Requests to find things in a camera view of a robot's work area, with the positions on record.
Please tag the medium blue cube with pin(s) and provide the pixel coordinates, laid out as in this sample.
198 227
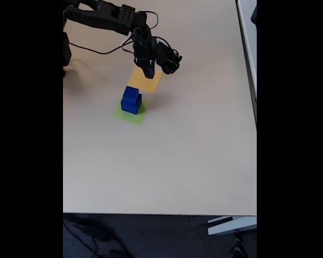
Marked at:
129 94

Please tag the large blue cube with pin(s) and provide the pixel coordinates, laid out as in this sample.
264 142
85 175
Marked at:
132 108

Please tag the orange paper square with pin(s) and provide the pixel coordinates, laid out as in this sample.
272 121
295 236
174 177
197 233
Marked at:
150 86

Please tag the green paper square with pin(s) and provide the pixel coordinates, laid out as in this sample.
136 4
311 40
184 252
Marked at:
136 119

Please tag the white side table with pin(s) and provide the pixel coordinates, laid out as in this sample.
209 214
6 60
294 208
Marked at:
249 40

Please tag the dark object on side table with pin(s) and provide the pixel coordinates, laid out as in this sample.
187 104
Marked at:
254 14

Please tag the white table foot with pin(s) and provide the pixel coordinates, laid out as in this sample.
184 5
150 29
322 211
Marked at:
231 225

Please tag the black camera box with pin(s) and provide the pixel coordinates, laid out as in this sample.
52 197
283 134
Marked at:
168 59

